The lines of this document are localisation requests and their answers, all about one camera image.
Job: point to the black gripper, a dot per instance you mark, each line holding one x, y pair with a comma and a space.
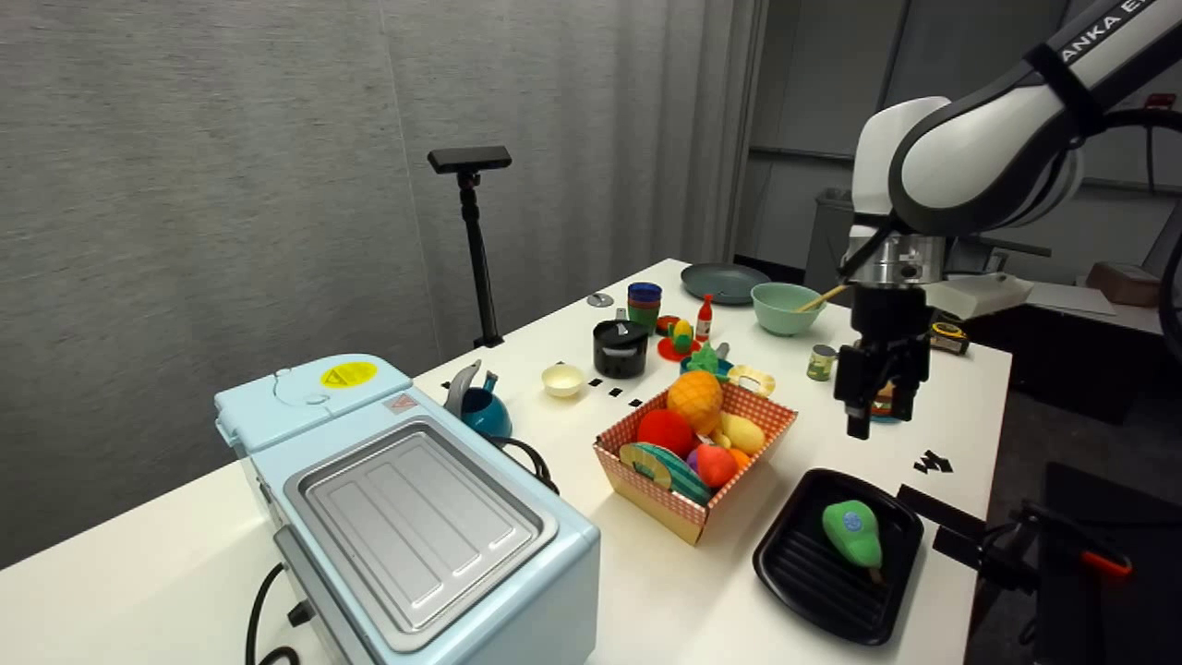
892, 314

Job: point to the green toy pear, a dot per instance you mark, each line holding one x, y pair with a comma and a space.
851, 532

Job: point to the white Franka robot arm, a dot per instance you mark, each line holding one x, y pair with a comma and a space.
984, 159

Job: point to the black ribbed plastic tray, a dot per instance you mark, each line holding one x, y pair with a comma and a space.
816, 591

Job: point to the red patterned cardboard basket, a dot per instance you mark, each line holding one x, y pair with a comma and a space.
668, 510

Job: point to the small glass jar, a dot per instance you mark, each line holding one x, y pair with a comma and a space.
820, 365

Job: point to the yellow and black small object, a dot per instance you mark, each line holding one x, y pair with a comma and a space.
948, 335

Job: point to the small black tape pieces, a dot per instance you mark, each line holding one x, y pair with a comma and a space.
931, 464

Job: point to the wooden spoon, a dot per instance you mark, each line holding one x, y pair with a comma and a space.
824, 296

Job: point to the pale yellow clear object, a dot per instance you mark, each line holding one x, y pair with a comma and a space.
753, 377

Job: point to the light green bowl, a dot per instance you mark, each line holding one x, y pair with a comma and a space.
779, 312

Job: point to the yellow toy lemon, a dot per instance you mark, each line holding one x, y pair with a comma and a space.
745, 435

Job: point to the green toy vegetable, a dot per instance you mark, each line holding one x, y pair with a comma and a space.
705, 365

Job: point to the red orange toy peach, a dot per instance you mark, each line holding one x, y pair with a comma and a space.
710, 465

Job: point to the toy orange fruit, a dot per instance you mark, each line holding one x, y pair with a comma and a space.
697, 398

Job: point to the red toy ketchup bottle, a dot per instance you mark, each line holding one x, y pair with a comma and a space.
704, 324

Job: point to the dark teal plate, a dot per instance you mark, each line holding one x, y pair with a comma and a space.
721, 281

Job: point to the red plate with toy food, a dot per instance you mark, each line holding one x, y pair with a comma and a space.
673, 341

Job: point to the red toy apple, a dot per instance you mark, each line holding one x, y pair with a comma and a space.
667, 429

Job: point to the green striped toy slice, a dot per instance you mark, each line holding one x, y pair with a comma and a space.
667, 469

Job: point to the stacked colourful cups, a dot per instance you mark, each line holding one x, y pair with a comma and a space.
644, 305

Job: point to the black cylindrical can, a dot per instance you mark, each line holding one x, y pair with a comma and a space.
618, 353

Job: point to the tiny black tape bits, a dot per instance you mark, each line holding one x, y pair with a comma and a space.
613, 393

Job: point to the small silver disc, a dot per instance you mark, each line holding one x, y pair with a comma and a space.
599, 299

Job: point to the small white bowl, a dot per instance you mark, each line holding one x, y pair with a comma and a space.
564, 381

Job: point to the teal measuring cup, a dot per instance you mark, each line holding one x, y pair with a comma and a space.
482, 410

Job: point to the light blue toaster oven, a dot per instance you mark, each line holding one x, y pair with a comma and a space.
417, 542

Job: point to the black camera stand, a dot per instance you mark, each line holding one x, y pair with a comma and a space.
475, 246

